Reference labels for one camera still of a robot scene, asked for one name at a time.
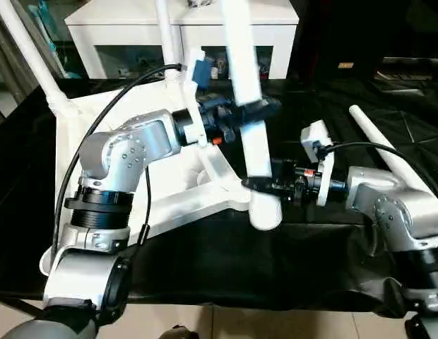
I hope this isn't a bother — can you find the black tall cabinet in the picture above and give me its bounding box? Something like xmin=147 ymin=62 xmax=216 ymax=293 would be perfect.
xmin=296 ymin=0 xmax=386 ymax=82

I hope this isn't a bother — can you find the black plastic mat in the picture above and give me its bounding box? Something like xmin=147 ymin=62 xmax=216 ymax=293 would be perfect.
xmin=0 ymin=76 xmax=438 ymax=317

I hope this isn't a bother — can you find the black metal stand leg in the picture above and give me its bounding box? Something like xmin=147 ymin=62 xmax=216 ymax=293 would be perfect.
xmin=0 ymin=297 xmax=47 ymax=321

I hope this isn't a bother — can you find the dark brown rounded part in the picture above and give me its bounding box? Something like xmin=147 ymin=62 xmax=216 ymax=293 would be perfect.
xmin=161 ymin=326 xmax=201 ymax=339

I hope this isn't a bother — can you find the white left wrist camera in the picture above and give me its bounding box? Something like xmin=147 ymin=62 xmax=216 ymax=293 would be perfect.
xmin=181 ymin=48 xmax=217 ymax=148

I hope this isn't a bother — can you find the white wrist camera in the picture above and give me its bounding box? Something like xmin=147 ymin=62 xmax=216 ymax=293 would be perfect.
xmin=299 ymin=119 xmax=336 ymax=208
xmin=181 ymin=48 xmax=217 ymax=148

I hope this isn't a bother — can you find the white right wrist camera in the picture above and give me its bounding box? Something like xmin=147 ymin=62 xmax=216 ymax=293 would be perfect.
xmin=299 ymin=119 xmax=336 ymax=208

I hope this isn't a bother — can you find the white plastic table top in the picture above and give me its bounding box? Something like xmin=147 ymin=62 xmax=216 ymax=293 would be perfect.
xmin=38 ymin=69 xmax=254 ymax=277

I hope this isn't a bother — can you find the white glass-door cabinet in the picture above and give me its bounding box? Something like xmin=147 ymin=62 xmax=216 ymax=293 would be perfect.
xmin=64 ymin=0 xmax=300 ymax=81

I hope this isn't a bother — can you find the white plastic table leg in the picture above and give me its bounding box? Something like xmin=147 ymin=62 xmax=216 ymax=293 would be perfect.
xmin=348 ymin=104 xmax=431 ymax=194
xmin=220 ymin=0 xmax=284 ymax=232
xmin=153 ymin=0 xmax=187 ymax=90
xmin=0 ymin=0 xmax=71 ymax=118

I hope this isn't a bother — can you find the black long bar device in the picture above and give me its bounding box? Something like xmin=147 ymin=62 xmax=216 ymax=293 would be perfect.
xmin=382 ymin=56 xmax=438 ymax=67

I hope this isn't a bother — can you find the grey curtain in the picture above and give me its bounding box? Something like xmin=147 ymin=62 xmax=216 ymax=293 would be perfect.
xmin=0 ymin=6 xmax=40 ymax=124

